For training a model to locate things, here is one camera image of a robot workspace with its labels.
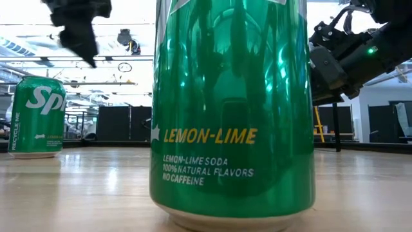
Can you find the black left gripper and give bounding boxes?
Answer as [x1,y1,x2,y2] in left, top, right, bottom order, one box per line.
[41,0,113,68]

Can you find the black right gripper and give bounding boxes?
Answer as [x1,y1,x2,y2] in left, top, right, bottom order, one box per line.
[308,44,365,106]

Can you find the green Sprite can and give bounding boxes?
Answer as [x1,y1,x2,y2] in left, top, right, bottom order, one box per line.
[149,0,316,232]
[8,75,67,160]

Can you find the black partition panel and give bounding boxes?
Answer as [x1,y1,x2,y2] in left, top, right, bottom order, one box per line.
[314,106,354,142]
[130,105,152,142]
[96,105,131,142]

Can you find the yellow stand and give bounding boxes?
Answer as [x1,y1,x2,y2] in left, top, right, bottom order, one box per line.
[314,106,326,143]

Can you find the grey plastic cover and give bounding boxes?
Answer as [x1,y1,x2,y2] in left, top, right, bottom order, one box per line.
[395,102,412,137]

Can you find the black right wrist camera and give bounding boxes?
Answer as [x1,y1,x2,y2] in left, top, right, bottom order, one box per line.
[308,21,376,49]

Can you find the black overhead camera fixture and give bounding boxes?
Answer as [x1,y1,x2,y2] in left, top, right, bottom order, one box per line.
[117,28,142,55]

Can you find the black camera cable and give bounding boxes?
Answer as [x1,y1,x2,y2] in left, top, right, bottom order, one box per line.
[331,3,373,35]

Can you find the wooden shelf black metal frame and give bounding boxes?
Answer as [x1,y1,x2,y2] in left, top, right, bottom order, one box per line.
[314,93,342,153]

